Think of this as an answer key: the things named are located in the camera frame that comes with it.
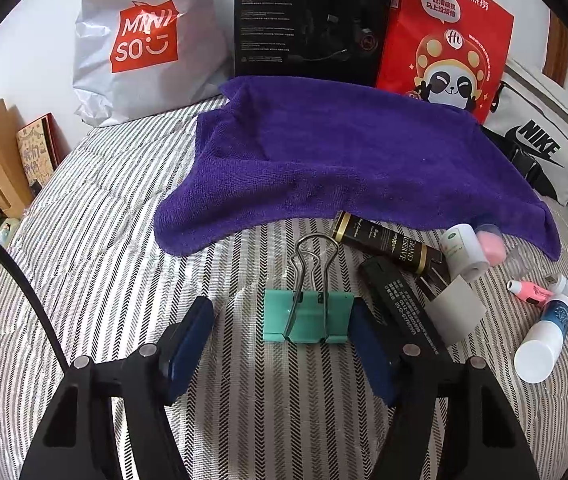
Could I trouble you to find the white blue bottle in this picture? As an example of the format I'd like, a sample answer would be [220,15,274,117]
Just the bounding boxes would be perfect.
[514,294,568,384]

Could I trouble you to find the white charger plug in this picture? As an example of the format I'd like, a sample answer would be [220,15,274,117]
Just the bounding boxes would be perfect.
[418,276,487,347]

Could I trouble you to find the pink small tube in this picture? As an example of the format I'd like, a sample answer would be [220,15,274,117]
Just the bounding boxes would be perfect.
[506,280,553,307]

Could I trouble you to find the black rectangular battery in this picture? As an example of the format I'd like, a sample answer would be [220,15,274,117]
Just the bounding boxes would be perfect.
[358,257,452,362]

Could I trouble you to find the black gold cosmetic tube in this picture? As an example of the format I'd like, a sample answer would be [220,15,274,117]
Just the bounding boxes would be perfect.
[332,210,451,283]

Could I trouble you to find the white tape roll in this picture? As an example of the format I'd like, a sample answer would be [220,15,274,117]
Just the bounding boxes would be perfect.
[439,223,489,283]

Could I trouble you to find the pink earbud case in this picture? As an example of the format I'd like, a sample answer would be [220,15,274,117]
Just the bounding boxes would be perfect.
[475,223,506,266]

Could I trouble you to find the teal binder clip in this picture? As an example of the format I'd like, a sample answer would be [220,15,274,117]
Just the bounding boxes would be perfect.
[262,233,354,344]

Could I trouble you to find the striped bed cover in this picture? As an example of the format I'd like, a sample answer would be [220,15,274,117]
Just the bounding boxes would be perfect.
[10,105,568,479]

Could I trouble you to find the white Nike waist bag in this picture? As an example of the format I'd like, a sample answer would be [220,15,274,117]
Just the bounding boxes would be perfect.
[484,58,568,206]

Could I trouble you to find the purple towel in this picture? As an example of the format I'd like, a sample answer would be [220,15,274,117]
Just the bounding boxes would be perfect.
[154,77,561,260]

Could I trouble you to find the red panda paper bag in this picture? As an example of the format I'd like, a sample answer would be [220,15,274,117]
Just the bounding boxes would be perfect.
[376,0,514,122]

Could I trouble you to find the white Miniso plastic bag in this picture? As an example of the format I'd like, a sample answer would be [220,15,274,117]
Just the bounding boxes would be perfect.
[72,0,231,127]

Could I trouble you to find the black Hecate product box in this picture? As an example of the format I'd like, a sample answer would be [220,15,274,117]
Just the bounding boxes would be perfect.
[234,0,390,87]

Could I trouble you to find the black cable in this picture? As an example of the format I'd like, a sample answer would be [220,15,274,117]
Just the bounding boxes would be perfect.
[0,216,72,373]

